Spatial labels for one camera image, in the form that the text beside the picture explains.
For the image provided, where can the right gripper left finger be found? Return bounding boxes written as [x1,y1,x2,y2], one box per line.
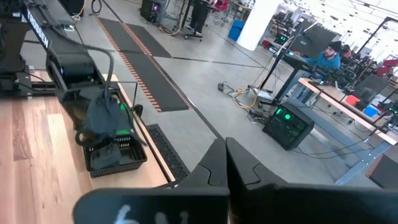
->
[178,138,231,189]

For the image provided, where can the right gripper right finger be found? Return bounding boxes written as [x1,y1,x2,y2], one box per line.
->
[226,137,289,189]

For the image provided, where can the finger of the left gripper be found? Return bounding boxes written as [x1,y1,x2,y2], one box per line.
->
[129,123,147,146]

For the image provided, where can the black plastic basket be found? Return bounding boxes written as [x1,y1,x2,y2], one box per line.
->
[81,133,149,179]

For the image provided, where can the black perforated floor panel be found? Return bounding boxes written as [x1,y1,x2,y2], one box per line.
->
[146,123,191,182]

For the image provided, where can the black hazard-striped floor mat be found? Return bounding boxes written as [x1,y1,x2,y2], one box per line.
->
[95,16,172,60]
[366,152,398,189]
[118,50,191,113]

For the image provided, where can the black computer tower green lights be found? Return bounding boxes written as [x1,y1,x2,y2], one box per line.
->
[262,101,315,152]

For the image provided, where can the black computer tower purple light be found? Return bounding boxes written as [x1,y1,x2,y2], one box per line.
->
[139,0,163,23]

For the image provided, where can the long wooden workbench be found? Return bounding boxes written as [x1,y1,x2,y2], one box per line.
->
[297,77,398,146]

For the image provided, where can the black standing desk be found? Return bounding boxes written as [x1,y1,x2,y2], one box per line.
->
[258,51,315,107]

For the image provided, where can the red small bin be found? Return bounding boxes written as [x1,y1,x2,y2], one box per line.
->
[344,94,361,107]

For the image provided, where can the person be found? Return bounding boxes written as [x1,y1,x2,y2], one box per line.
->
[185,0,215,37]
[287,40,343,105]

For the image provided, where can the blue small bin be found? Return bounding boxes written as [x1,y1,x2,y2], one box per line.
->
[363,105,379,118]

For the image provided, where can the white building column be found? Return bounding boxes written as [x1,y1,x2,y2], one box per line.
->
[236,0,282,52]

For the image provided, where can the dark grey panel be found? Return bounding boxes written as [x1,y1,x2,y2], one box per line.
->
[294,23,338,58]

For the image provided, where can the red chair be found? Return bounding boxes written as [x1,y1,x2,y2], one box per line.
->
[213,0,231,13]

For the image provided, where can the black monitor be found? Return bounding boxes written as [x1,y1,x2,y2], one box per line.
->
[353,73,389,104]

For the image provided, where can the black curved bracket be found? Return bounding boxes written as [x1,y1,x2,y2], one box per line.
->
[132,103,144,119]

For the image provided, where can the floor cable tangle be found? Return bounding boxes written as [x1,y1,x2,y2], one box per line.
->
[216,79,274,126]

